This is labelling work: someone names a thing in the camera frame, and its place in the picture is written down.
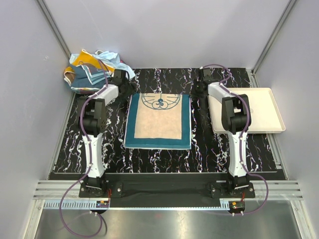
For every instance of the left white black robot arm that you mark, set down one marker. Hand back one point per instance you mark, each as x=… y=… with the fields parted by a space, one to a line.
x=92 y=122

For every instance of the teal beige Doraemon towel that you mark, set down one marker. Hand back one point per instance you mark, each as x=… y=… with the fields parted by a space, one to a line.
x=159 y=121

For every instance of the small circuit board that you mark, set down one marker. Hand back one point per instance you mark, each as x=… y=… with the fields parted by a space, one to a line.
x=102 y=204
x=238 y=204

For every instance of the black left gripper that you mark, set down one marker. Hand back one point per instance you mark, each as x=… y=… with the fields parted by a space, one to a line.
x=129 y=91

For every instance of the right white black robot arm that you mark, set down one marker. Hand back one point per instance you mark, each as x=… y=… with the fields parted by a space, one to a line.
x=235 y=119

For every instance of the yellow towel in basket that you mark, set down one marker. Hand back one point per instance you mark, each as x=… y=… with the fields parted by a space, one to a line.
x=86 y=57

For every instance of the left small circuit board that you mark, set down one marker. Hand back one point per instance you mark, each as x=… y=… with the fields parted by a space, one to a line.
x=102 y=204

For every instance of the light blue towel in basket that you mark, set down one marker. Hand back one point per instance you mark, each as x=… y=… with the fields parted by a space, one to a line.
x=113 y=59

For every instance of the white square tray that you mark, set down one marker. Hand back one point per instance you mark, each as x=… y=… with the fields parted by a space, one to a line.
x=266 y=117

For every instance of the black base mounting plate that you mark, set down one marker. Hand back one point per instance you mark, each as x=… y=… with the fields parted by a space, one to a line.
x=166 y=190

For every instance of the right small circuit board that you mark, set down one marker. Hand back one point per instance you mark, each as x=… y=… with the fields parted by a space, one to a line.
x=238 y=204

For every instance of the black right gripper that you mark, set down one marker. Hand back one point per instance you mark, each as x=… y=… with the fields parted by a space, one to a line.
x=193 y=92

